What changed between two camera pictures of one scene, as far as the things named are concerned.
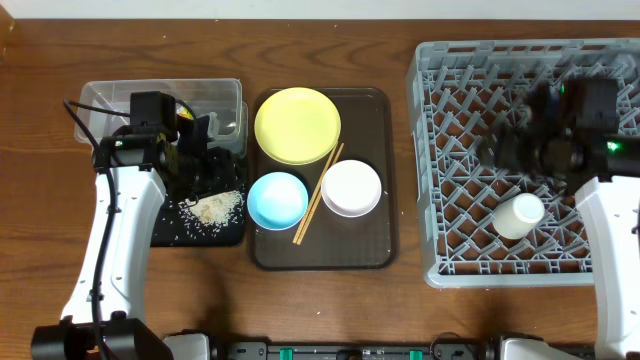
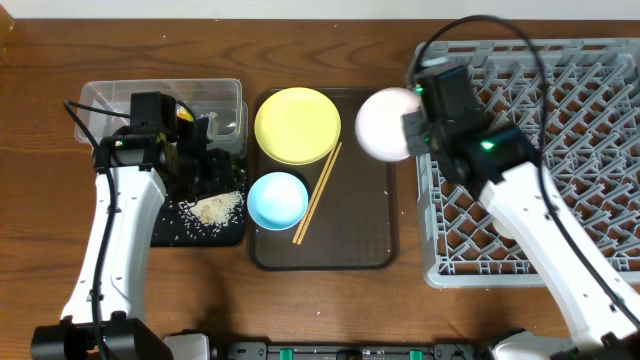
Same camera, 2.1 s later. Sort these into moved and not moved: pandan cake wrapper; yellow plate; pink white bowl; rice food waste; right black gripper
Moved: pink white bowl; right black gripper
Not moved: pandan cake wrapper; rice food waste; yellow plate
